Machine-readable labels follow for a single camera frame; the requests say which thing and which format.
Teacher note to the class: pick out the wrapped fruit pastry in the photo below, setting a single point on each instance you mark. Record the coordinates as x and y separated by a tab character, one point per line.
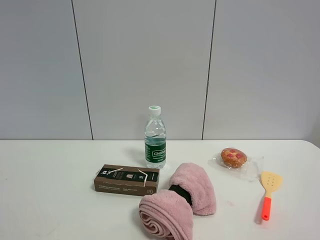
235	163

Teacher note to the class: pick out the clear water bottle green label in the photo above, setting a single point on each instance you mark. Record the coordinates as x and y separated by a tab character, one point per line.
155	137

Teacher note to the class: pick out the black band on towel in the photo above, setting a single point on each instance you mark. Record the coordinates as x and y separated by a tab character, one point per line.
182	192

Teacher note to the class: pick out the yellow spatula orange handle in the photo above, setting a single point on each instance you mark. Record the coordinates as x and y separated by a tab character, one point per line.
271	182

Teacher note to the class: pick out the brown cardboard box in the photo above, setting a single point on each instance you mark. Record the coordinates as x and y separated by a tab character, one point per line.
127	180

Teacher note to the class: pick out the rolled pink towel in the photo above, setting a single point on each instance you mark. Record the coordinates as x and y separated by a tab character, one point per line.
167	215

